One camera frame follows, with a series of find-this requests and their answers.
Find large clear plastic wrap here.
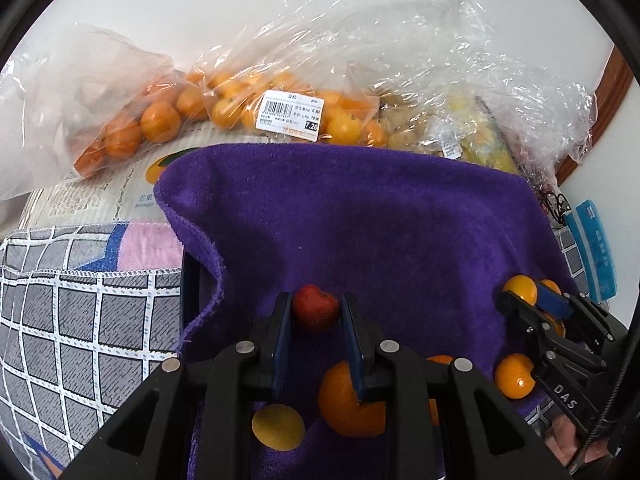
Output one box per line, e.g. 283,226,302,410
280,0,596,186

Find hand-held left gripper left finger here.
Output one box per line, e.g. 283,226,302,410
60,291,293,480

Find red strawberry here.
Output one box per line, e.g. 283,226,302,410
292,284,341,333

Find black cable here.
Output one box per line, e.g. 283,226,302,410
567,330,640,473

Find person's right hand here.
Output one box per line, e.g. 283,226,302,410
545,417,608,468

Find labelled clear bag of oranges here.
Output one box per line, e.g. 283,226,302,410
192,35,386,148

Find white plastic bag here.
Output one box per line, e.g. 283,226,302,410
0,22,176,201

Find orange with green stem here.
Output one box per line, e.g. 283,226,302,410
318,360,387,437

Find purple towel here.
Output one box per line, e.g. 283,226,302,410
154,142,593,480

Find brown wooden frame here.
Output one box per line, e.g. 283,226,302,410
555,45,633,186

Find black string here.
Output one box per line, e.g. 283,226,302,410
537,185,573,226

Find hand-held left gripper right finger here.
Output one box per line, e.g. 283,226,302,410
341,294,571,480

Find yellow package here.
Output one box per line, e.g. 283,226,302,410
440,92,521,173

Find yellow-green round citrus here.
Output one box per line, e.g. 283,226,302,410
251,405,306,450

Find printed paper sheet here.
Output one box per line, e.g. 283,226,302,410
20,127,261,233

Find round orange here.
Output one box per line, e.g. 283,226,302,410
502,274,539,306
537,310,567,340
494,353,537,401
425,354,455,428

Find blue tissue pack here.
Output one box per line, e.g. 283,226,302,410
565,200,618,303

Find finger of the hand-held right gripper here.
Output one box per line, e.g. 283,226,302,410
497,291,607,392
536,280,629,357

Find clear bag of brown longans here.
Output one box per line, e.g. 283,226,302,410
375,95,451,158

